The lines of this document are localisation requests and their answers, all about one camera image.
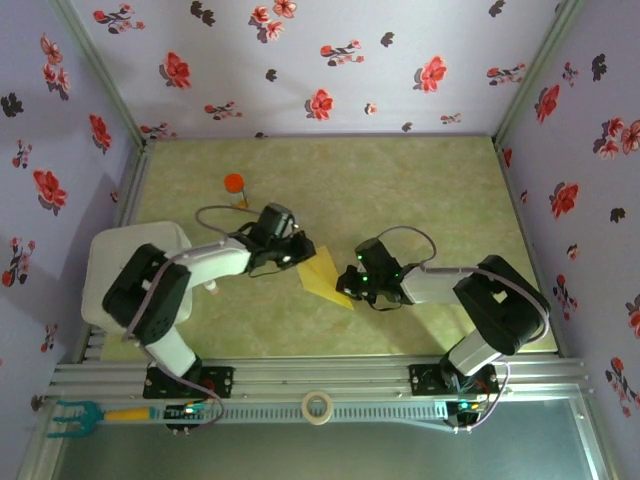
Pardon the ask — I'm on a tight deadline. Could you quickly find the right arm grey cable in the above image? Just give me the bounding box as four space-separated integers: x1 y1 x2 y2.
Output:
377 225 551 434

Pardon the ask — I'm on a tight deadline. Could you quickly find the left arm grey cable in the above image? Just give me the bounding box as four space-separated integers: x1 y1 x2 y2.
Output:
121 204 264 430

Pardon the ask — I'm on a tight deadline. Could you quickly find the teal rake with yellow handle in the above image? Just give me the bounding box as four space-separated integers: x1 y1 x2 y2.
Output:
47 398 161 440

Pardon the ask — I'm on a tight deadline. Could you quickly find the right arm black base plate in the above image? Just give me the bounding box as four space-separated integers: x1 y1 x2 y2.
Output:
408 363 500 399

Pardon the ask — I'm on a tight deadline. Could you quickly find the yellow paper sheet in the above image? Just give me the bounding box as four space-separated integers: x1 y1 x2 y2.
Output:
296 244 356 312

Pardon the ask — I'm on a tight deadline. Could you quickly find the white tape roll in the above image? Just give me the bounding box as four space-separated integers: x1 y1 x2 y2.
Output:
301 390 335 426

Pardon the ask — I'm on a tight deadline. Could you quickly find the aluminium side rail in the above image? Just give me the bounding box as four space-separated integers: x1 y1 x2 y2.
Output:
77 139 157 362
492 137 569 359

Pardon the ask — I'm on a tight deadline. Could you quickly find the aluminium corner post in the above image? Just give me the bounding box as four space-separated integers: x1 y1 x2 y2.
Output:
48 0 157 151
492 0 585 146

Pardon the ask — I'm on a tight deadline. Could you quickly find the white zip pouch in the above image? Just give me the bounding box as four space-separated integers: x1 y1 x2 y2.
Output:
81 221 194 335

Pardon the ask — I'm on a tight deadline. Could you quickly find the orange-capped pill bottle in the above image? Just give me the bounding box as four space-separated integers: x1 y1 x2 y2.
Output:
223 173 250 210

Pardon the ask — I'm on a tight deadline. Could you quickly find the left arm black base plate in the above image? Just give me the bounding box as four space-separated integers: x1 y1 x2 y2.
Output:
143 364 235 400

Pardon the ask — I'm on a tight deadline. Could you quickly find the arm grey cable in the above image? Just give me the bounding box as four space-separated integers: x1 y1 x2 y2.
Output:
377 225 551 434
121 204 264 430

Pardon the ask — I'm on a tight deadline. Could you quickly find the aluminium mounting rail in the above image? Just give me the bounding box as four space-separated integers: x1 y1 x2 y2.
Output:
49 357 591 401

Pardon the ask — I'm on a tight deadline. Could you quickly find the grey slotted cable duct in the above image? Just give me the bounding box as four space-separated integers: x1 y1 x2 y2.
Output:
164 402 451 424

